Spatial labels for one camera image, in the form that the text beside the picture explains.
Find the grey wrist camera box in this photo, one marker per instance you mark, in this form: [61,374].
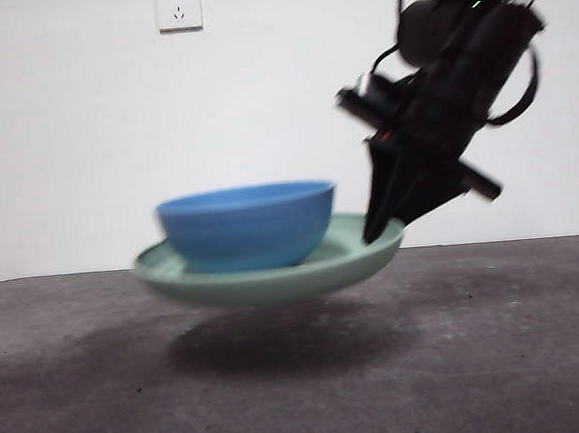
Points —
[379,89]

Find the green round plate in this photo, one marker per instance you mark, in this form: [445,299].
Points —
[275,288]

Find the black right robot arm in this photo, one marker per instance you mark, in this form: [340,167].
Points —
[501,39]

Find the blue ribbed bowl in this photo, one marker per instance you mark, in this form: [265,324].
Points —
[248,230]

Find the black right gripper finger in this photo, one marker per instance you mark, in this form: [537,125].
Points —
[423,191]
[379,184]

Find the white wall power socket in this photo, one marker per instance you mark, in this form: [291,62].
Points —
[179,9]

